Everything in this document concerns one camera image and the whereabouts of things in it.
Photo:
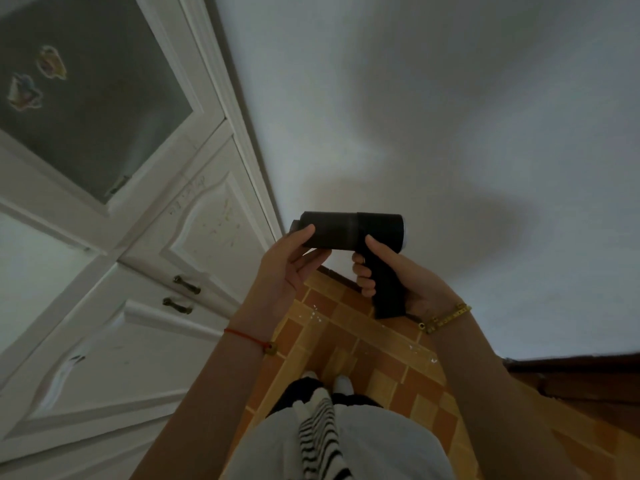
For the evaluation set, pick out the dark brown wooden furniture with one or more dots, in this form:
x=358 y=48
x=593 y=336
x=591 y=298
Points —
x=590 y=389

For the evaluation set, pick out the black handheld hair dryer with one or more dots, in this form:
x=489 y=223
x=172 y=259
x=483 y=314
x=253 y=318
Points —
x=350 y=228

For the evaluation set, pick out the colourful cartoon sticker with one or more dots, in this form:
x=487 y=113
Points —
x=51 y=62
x=24 y=92

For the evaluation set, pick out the person's right forearm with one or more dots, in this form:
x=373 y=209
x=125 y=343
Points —
x=490 y=404

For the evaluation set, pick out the person's right thumb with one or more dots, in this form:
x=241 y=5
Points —
x=379 y=248

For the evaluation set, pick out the person's left hand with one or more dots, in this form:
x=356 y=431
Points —
x=275 y=282

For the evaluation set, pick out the white wooden cabinet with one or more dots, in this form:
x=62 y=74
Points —
x=150 y=304

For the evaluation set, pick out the frosted glass cabinet door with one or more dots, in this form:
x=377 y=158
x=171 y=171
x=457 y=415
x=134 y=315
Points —
x=95 y=89

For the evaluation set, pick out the person's right hand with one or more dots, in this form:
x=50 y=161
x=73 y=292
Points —
x=425 y=289

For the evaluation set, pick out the white right shoe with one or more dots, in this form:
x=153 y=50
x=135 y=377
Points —
x=343 y=384

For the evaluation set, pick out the person's left forearm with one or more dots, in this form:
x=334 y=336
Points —
x=210 y=409

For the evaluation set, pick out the person's left thumb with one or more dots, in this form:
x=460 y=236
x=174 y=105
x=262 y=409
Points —
x=297 y=237

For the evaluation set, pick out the white garment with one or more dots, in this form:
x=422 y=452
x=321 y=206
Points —
x=390 y=444

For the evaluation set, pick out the black trousers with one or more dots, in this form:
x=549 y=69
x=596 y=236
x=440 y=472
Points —
x=295 y=392

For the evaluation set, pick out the white shoe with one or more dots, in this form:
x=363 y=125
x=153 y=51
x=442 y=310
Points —
x=343 y=384
x=310 y=376

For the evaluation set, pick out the black white striped cloth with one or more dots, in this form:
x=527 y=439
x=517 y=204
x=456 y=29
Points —
x=320 y=434

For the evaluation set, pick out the white left shoe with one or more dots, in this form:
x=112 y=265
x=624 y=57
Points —
x=310 y=376

